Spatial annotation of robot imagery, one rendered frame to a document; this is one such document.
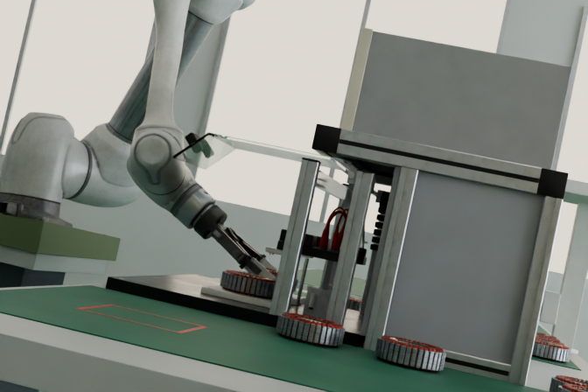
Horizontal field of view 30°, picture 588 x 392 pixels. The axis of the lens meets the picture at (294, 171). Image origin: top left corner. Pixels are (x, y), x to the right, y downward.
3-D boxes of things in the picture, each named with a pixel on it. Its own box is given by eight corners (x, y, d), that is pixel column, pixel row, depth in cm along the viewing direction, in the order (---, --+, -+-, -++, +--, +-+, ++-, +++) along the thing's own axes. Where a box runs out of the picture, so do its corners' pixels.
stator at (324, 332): (280, 331, 187) (285, 309, 187) (344, 346, 185) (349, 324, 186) (269, 335, 176) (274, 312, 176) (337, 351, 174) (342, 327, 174)
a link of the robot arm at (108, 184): (43, 176, 288) (108, 192, 304) (67, 212, 277) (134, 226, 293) (192, -78, 268) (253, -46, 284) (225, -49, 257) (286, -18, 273)
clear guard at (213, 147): (171, 157, 201) (178, 126, 202) (203, 169, 225) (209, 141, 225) (345, 193, 196) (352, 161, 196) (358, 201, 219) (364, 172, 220)
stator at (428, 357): (437, 367, 182) (442, 346, 182) (446, 376, 171) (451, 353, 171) (371, 353, 182) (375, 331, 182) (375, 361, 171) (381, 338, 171)
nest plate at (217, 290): (199, 292, 209) (201, 285, 209) (218, 290, 223) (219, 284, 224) (276, 309, 206) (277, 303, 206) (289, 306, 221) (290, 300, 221)
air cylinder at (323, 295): (301, 313, 209) (307, 285, 209) (307, 312, 216) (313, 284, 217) (327, 319, 208) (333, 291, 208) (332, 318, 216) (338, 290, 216)
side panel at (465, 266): (362, 349, 189) (401, 166, 190) (364, 347, 192) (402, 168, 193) (525, 387, 184) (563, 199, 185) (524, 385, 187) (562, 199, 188)
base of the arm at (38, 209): (-34, 210, 261) (-30, 186, 261) (8, 220, 282) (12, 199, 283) (36, 220, 257) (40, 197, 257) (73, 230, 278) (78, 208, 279)
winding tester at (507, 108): (339, 133, 204) (361, 26, 205) (361, 157, 246) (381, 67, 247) (549, 175, 197) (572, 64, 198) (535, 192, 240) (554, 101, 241)
